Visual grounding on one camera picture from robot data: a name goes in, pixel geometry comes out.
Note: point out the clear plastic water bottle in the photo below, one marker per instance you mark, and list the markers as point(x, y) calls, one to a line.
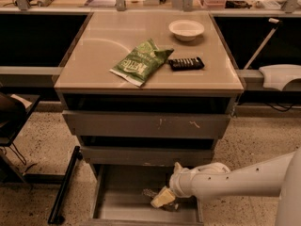
point(173, 206)

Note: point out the white robot base shell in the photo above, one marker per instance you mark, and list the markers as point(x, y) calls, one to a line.
point(280, 75)

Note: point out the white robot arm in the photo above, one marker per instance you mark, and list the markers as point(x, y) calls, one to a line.
point(277, 177)

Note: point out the grey open bottom drawer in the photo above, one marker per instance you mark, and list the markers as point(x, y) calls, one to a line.
point(120, 199)

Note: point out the grey middle drawer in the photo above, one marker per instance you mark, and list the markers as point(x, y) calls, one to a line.
point(145, 156)

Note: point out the grey drawer cabinet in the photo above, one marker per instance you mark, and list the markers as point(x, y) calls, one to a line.
point(86, 83)

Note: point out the grey top drawer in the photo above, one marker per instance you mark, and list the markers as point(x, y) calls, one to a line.
point(139, 124)

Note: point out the black snack bar wrapper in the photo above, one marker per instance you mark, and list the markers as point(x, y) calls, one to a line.
point(186, 64)

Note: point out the green chip bag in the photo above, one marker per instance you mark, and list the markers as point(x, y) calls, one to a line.
point(142, 62)

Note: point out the black metal floor bar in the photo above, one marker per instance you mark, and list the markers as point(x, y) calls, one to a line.
point(55, 217)

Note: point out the white paper bowl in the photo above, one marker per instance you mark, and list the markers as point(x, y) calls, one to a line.
point(186, 30)

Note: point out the white rod with cap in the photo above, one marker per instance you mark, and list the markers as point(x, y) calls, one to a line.
point(275, 24)

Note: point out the dark side cart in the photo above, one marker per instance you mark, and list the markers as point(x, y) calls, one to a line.
point(15, 109)

